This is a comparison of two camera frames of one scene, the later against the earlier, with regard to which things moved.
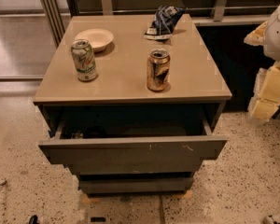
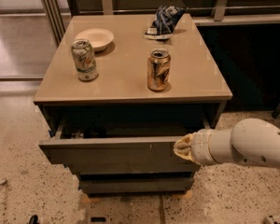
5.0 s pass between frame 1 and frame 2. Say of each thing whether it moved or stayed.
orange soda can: stayed
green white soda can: stayed
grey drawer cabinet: stayed
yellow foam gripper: moved
